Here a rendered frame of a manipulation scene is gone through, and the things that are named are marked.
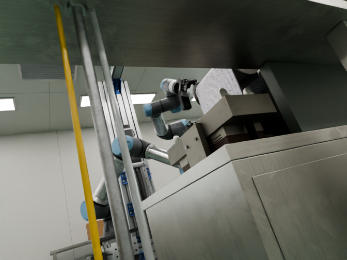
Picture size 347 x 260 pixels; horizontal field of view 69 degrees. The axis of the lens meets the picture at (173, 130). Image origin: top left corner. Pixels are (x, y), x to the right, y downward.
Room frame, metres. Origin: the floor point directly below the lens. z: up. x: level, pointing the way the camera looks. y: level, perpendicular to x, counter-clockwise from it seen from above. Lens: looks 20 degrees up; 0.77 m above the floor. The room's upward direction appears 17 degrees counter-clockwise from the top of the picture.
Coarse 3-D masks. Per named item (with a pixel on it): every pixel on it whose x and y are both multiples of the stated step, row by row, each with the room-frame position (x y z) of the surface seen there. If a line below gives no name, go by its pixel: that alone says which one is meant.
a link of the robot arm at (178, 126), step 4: (180, 120) 1.67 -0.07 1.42; (184, 120) 1.67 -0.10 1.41; (168, 124) 1.67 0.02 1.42; (172, 124) 1.66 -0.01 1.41; (176, 124) 1.66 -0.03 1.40; (180, 124) 1.66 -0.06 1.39; (184, 124) 1.66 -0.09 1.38; (188, 124) 1.66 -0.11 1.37; (172, 128) 1.65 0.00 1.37; (176, 128) 1.66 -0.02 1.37; (180, 128) 1.66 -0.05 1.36; (184, 128) 1.66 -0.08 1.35; (172, 132) 1.66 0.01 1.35; (176, 132) 1.67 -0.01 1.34; (180, 132) 1.67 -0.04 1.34; (172, 136) 1.68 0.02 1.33; (180, 136) 1.68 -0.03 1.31
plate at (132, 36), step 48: (0, 0) 0.26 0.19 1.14; (48, 0) 0.29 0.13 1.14; (96, 0) 0.31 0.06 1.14; (144, 0) 0.34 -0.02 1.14; (192, 0) 0.37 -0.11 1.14; (240, 0) 0.41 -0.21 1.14; (288, 0) 0.45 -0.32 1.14; (336, 0) 0.54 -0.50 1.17; (0, 48) 0.35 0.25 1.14; (48, 48) 0.38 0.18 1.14; (96, 48) 0.42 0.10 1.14; (144, 48) 0.46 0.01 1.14; (192, 48) 0.52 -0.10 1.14; (240, 48) 0.58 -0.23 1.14; (288, 48) 0.66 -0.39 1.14
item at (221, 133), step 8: (224, 128) 0.65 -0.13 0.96; (232, 128) 0.66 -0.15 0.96; (240, 128) 0.68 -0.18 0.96; (256, 128) 0.70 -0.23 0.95; (216, 136) 0.68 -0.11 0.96; (224, 136) 0.65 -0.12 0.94; (232, 136) 0.66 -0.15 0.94; (240, 136) 0.67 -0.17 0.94; (248, 136) 0.69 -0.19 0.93; (264, 136) 0.72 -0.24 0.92; (208, 144) 0.72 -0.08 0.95; (216, 144) 0.70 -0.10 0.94; (224, 144) 0.67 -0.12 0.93; (184, 160) 0.86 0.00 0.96; (184, 168) 0.88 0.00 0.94
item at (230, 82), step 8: (232, 72) 0.79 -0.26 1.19; (224, 80) 0.84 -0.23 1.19; (232, 80) 0.81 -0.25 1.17; (216, 88) 0.88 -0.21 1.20; (224, 88) 0.85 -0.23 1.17; (232, 88) 0.82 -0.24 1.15; (240, 88) 0.79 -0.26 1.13; (208, 96) 0.94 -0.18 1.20; (216, 96) 0.90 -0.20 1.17; (200, 104) 0.99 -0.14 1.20; (208, 104) 0.95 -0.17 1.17
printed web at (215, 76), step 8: (208, 72) 0.92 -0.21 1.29; (216, 72) 0.86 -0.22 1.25; (224, 72) 0.82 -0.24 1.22; (256, 72) 0.85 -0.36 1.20; (208, 80) 0.91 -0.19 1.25; (216, 80) 0.87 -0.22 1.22; (248, 80) 0.90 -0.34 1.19; (256, 80) 0.87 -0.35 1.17; (200, 88) 0.96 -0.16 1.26; (208, 88) 0.92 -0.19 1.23; (256, 88) 0.89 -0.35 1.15; (264, 88) 0.87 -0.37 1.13; (200, 96) 0.98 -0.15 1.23
